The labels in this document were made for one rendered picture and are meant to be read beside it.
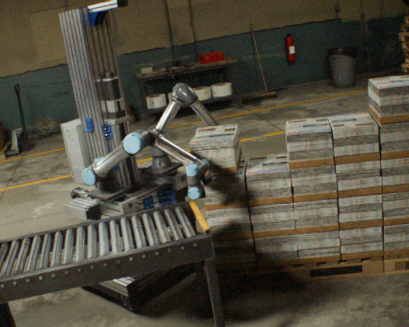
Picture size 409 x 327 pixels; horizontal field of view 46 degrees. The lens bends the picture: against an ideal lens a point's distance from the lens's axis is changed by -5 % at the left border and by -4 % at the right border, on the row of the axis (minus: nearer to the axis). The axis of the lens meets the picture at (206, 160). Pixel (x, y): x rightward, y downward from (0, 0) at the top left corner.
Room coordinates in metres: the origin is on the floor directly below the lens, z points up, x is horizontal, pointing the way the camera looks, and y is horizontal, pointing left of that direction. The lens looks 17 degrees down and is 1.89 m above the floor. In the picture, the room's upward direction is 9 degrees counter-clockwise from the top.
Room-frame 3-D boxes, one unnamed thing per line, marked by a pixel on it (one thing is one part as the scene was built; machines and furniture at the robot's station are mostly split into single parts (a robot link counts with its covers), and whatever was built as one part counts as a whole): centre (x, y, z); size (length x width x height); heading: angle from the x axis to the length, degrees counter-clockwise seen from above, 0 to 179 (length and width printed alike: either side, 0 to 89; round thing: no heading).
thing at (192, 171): (2.80, 0.08, 0.97); 0.11 x 0.08 x 0.11; 156
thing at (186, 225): (2.55, 0.17, 0.77); 0.47 x 0.05 x 0.05; 10
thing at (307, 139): (3.17, -0.68, 0.95); 0.38 x 0.29 x 0.23; 169
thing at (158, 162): (3.54, 0.32, 0.87); 0.15 x 0.15 x 0.10
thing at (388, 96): (3.06, -1.26, 0.65); 0.39 x 0.30 x 1.29; 170
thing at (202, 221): (2.55, 0.08, 0.81); 0.43 x 0.03 x 0.02; 10
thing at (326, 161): (3.17, -0.68, 0.86); 0.38 x 0.29 x 0.04; 169
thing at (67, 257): (2.44, 0.81, 0.77); 0.47 x 0.05 x 0.05; 10
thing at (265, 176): (3.19, -0.54, 0.42); 1.17 x 0.39 x 0.83; 80
